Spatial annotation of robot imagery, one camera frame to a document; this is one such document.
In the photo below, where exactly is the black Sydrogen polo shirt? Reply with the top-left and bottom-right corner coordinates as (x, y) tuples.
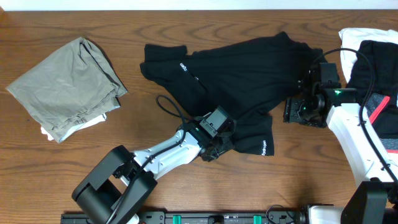
(140, 32), (323, 156)

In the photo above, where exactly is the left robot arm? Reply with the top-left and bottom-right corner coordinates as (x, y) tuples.
(72, 123), (233, 223)

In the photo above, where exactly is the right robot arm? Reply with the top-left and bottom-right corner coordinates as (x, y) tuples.
(284, 82), (397, 224)

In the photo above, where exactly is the black grey red garment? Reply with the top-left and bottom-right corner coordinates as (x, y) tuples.
(347, 40), (397, 154)

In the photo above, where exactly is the white garment on right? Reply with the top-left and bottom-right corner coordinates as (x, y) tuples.
(338, 28), (397, 83)

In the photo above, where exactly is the white garment under olive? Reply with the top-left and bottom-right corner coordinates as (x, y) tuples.
(40, 113), (107, 142)

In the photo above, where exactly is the folded olive green garment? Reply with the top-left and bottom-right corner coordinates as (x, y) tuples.
(6, 37), (127, 142)

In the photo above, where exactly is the left black cable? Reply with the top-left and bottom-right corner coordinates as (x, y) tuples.
(105, 95), (190, 224)

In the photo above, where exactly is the black cable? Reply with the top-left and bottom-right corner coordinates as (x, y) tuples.
(310, 47), (398, 184)
(105, 95), (190, 224)

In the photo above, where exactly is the right black cable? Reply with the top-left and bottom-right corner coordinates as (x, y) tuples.
(310, 47), (398, 184)

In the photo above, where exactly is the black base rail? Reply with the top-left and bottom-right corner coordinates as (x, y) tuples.
(60, 211), (312, 224)

